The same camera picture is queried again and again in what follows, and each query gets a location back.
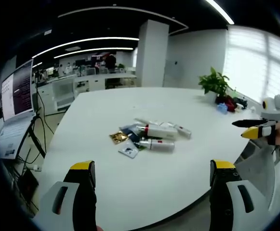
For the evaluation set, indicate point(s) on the long white counter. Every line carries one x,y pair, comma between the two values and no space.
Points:
106,80

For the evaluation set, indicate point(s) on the potted green plant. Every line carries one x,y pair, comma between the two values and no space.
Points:
214,83

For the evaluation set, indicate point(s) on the pale blue skincare sachet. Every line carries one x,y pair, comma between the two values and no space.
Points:
129,150

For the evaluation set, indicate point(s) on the long ceiling light strip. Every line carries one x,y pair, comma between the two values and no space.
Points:
82,44
94,51

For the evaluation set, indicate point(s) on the white laptop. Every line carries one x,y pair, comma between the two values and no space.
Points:
12,137

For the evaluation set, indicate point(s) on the white cabinet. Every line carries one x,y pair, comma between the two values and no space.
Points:
63,92

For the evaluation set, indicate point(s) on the blue packet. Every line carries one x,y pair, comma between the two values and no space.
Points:
222,108

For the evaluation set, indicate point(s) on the person's left hand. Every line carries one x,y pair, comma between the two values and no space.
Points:
99,228

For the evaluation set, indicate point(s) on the white window blinds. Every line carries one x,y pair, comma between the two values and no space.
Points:
253,62

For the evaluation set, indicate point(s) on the computer monitor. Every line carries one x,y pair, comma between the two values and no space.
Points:
17,91

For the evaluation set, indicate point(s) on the red cloth bundle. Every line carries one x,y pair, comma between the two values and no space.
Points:
230,103

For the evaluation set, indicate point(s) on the dark blue skincare sachet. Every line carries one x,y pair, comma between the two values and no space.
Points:
129,130

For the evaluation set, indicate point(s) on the short ceiling light strip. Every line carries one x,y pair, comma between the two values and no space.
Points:
220,10

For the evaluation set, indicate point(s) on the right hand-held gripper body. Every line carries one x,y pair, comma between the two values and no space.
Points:
272,110

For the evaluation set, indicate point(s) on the dark bag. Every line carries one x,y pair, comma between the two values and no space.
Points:
241,103

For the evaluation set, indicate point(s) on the white power strip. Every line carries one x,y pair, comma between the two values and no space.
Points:
36,168

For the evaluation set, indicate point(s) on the gold skincare sachet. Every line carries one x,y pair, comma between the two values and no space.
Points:
118,137

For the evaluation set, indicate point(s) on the white skincare tube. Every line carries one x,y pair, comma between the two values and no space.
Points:
183,131

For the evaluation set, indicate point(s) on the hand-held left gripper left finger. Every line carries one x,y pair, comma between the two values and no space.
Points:
67,204

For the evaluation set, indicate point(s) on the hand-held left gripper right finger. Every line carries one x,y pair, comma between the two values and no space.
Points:
229,207

